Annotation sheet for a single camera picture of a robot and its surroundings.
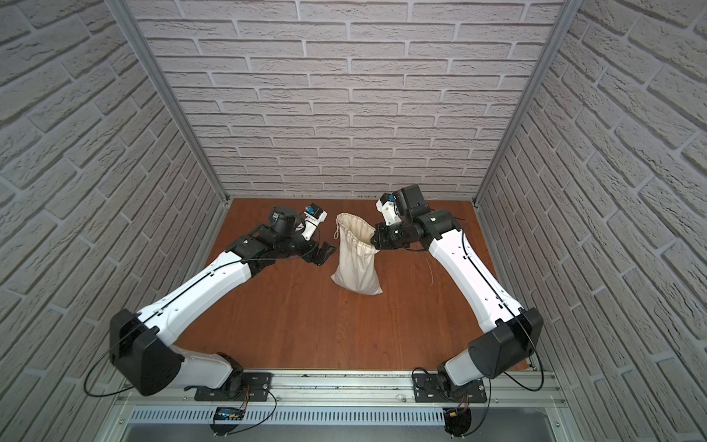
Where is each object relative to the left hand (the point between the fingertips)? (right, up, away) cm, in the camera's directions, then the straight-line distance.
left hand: (322, 232), depth 79 cm
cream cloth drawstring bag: (+10, -10, -2) cm, 15 cm away
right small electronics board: (+36, -49, -9) cm, 62 cm away
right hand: (+12, -3, -5) cm, 14 cm away
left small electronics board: (-24, -49, -7) cm, 55 cm away
